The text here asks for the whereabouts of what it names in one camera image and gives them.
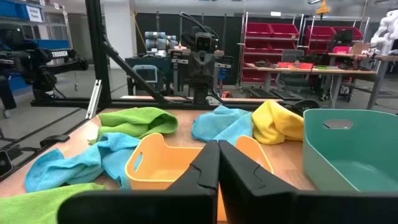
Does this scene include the teal plastic basket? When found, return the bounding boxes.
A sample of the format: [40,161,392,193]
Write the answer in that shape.
[302,108,398,193]

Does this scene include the wooden workbench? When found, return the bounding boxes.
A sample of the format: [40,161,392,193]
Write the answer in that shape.
[245,62,377,110]

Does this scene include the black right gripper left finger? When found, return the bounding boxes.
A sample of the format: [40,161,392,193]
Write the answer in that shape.
[57,139,221,224]

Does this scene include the blue storage bins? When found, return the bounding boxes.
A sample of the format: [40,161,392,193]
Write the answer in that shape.
[0,0,44,22]

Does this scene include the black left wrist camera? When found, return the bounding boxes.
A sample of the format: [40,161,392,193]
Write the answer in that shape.
[195,32,213,53]

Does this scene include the yellow hanging pendant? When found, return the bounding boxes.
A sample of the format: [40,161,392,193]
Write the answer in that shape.
[315,0,331,15]

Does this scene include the green microfiber towel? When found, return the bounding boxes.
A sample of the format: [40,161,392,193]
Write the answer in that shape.
[0,182,106,224]
[88,106,179,144]

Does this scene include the black table clamp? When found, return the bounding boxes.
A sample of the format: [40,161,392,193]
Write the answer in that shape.
[39,134,71,147]

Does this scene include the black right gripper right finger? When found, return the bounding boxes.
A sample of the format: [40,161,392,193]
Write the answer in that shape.
[218,139,398,224]

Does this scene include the orange plastic basket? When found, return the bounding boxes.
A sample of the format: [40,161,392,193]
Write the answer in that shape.
[124,133,275,222]

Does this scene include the white humanoid robot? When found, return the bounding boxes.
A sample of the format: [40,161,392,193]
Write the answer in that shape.
[369,9,398,55]

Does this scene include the silver aluminium bar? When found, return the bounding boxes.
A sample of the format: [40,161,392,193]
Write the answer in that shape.
[85,79,103,119]

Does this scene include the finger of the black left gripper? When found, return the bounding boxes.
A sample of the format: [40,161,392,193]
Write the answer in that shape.
[202,52,216,78]
[189,52,203,78]

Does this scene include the black aluminium table frame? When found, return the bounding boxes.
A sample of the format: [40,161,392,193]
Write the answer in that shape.
[0,0,320,183]

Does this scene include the shelf with red bins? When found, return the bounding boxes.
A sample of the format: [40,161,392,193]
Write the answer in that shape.
[238,12,304,86]
[300,15,371,52]

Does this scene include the black square camera box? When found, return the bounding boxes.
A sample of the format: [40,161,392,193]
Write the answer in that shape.
[0,149,14,178]

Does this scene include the yellow microfiber towel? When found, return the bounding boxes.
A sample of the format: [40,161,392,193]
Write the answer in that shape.
[251,99,305,146]

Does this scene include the small blue-framed monitor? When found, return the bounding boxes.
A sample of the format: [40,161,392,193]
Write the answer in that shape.
[132,64,159,84]

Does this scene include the wooden side table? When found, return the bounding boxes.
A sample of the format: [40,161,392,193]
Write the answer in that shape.
[328,52,398,110]

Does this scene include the blue microfiber towel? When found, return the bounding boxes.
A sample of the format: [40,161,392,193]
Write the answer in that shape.
[191,105,254,146]
[24,133,142,193]

